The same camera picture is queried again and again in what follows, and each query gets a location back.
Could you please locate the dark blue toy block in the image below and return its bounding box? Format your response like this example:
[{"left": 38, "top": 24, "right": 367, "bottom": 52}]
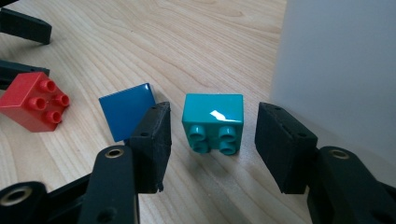
[{"left": 98, "top": 82, "right": 157, "bottom": 143}]

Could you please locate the white plastic bin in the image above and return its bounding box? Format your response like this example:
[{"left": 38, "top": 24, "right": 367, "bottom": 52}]
[{"left": 269, "top": 0, "right": 396, "bottom": 188}]

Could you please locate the teal square toy block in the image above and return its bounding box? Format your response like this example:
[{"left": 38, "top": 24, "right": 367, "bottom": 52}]
[{"left": 181, "top": 92, "right": 245, "bottom": 157}]

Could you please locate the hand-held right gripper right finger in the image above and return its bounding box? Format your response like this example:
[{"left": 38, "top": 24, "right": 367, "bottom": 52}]
[{"left": 254, "top": 102, "right": 396, "bottom": 224}]

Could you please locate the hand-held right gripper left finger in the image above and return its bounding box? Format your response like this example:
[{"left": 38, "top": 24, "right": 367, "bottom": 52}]
[{"left": 78, "top": 101, "right": 173, "bottom": 224}]

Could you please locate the red toy block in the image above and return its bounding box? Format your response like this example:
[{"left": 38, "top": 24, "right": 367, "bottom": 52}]
[{"left": 0, "top": 71, "right": 71, "bottom": 133}]

